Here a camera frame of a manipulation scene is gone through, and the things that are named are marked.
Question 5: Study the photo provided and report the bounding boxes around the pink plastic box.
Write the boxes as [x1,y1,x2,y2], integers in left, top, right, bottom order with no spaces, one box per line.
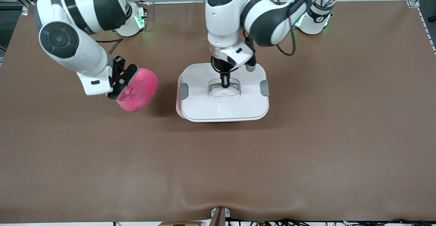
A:
[175,76,239,123]

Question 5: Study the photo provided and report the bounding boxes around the white box lid grey latches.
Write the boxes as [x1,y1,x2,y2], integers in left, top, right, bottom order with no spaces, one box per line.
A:
[180,63,270,123]

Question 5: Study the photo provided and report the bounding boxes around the pink plush toy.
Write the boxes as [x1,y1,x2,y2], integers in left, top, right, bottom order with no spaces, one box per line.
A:
[116,68,159,113]

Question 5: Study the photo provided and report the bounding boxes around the white measuring tape strip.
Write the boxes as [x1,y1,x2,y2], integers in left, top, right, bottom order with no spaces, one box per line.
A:
[417,6,436,54]

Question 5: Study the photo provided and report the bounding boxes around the metal table clamp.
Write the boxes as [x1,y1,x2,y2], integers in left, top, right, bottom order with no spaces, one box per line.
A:
[209,207,231,226]

